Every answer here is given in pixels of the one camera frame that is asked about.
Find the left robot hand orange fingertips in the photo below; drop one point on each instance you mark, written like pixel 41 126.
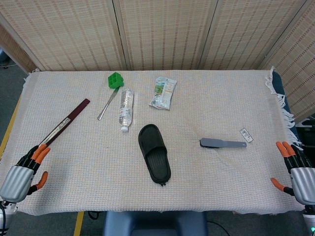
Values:
pixel 18 180

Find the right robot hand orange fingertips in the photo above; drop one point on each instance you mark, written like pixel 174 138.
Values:
pixel 304 182

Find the white barcode tag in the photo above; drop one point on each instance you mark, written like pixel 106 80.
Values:
pixel 246 134

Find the grey scrub brush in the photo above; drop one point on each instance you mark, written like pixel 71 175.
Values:
pixel 211 142

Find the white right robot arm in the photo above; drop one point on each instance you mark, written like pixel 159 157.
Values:
pixel 309 220

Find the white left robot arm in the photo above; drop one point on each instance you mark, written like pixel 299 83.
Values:
pixel 6 216

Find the black equipment box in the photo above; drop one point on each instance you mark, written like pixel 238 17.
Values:
pixel 306 135

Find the dark red folded fan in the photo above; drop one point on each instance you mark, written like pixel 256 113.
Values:
pixel 66 120

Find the white woven tablecloth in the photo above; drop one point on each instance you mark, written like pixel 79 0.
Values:
pixel 209 177

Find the blue padded table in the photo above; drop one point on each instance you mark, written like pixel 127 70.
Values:
pixel 279 83

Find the woven folding screen panel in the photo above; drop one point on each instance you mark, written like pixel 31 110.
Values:
pixel 300 73
pixel 251 34
pixel 11 46
pixel 167 34
pixel 69 34

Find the clear plastic water bottle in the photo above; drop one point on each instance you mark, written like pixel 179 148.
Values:
pixel 126 105

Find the green plastic grid box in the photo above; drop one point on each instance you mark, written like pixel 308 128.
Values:
pixel 115 80

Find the black slipper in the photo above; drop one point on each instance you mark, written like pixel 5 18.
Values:
pixel 157 159

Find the crumpled snack pouch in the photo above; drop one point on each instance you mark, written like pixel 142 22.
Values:
pixel 163 94

